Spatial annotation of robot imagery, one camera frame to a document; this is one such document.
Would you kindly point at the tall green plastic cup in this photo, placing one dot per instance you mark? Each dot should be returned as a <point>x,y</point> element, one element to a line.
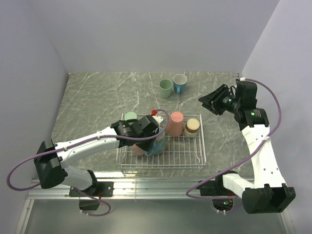
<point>130,117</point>

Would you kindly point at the short green plastic cup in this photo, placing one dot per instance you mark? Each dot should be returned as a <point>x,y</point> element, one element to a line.
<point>165,88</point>

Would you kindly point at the pink mug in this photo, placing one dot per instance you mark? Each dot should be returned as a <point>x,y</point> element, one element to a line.
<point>137,151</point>

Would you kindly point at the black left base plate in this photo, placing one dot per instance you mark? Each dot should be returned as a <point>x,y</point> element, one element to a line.
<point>89,198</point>

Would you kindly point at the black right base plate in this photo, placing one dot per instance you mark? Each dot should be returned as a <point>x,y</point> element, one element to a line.
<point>222,203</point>

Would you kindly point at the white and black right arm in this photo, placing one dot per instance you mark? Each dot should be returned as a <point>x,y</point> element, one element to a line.
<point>268,193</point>

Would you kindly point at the white wire dish rack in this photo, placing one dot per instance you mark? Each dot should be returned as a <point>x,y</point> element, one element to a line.
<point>181,152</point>

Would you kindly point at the tall pink plastic cup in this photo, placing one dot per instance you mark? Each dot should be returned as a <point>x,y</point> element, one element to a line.
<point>176,124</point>

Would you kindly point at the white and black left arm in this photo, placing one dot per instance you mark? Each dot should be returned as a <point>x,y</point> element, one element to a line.
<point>54,165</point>

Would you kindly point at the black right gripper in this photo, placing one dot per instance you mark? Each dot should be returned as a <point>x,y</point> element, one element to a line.
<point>212,100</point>

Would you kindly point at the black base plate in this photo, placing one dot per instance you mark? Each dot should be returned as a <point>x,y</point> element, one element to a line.
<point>222,203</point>
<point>89,198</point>

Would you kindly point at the blue mug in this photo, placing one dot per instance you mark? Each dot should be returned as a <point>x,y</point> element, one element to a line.
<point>159,145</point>
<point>179,82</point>

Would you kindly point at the cream and brown ceramic cup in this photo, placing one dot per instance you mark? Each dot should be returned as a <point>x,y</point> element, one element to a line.
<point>191,128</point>

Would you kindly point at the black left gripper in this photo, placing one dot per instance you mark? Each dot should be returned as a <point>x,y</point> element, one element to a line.
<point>146,146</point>

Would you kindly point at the blue mug, white inside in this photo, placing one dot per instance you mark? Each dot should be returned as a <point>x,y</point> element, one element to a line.
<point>179,82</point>

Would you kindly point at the aluminium mounting rail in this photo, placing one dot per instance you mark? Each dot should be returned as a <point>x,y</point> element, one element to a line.
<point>127,188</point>

